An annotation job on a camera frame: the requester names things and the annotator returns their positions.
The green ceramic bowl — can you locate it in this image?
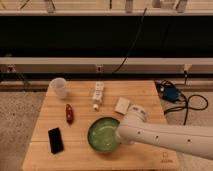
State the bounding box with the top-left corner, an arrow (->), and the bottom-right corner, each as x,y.
87,117 -> 120,153

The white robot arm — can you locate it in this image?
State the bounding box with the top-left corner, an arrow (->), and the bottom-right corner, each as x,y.
116,105 -> 213,160

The white tube with cap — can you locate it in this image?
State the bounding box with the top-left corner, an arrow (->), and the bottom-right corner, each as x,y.
92,81 -> 104,111

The white rectangular block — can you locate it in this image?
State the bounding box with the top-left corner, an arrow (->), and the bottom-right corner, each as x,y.
115,97 -> 130,115

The red brown pepper toy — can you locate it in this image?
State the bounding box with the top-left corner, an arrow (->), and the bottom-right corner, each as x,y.
66,104 -> 74,124

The translucent plastic cup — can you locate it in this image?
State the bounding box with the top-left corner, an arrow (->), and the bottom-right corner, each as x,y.
49,78 -> 67,99

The blue power adapter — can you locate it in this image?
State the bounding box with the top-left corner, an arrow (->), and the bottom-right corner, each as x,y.
162,86 -> 179,102

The black smartphone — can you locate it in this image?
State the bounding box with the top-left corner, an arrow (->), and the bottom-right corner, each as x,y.
48,128 -> 64,154

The black hanging cable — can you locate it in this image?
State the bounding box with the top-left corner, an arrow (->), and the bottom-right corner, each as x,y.
111,7 -> 148,74

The black floor cable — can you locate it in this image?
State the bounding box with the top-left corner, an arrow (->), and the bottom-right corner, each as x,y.
155,79 -> 210,126

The grey metal rail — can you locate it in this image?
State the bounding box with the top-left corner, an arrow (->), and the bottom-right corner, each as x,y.
0,57 -> 213,74

